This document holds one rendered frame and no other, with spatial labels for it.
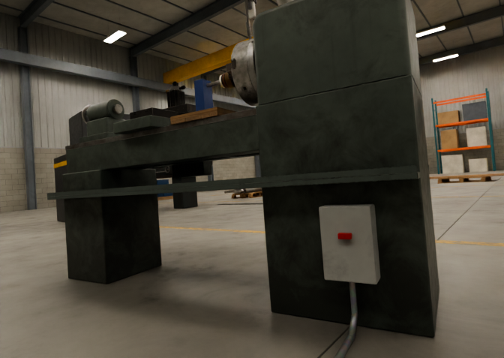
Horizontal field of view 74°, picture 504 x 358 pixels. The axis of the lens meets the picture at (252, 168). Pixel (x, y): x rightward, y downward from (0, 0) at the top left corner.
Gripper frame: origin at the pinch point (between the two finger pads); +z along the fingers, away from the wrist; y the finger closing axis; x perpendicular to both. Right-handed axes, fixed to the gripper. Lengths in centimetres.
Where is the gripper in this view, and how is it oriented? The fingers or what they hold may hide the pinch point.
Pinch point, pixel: (251, 10)
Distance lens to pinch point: 164.0
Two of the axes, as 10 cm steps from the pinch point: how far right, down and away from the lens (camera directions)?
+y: -5.1, 0.4, -8.6
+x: 8.6, -0.9, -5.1
